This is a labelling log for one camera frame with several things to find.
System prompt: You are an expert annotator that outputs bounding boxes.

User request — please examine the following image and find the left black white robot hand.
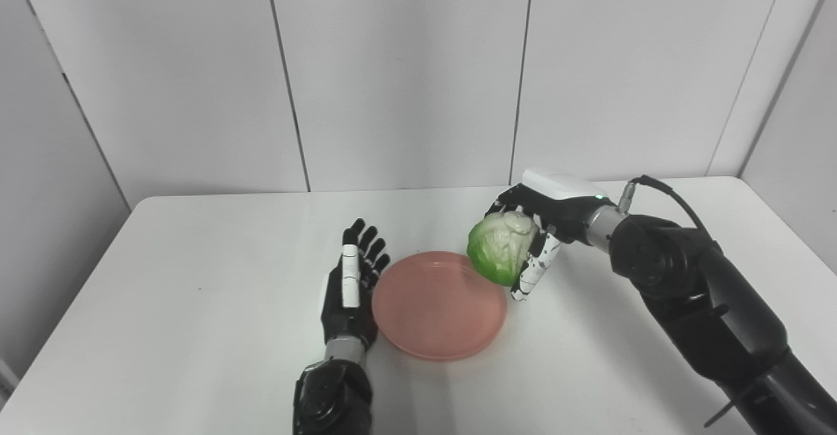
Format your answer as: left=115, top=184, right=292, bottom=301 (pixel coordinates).
left=319, top=218, right=392, bottom=352

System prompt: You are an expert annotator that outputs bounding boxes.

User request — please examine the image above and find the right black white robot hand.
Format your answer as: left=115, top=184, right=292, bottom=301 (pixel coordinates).
left=485, top=167, right=606, bottom=303

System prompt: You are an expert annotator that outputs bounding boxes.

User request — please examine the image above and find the green white cabbage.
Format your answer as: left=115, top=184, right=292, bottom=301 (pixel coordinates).
left=466, top=211, right=539, bottom=287

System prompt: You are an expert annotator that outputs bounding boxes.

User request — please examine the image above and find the pink round plate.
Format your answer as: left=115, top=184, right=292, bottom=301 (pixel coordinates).
left=371, top=250, right=509, bottom=362

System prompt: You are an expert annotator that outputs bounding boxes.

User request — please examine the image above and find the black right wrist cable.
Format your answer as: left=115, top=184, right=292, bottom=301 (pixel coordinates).
left=617, top=174, right=715, bottom=241

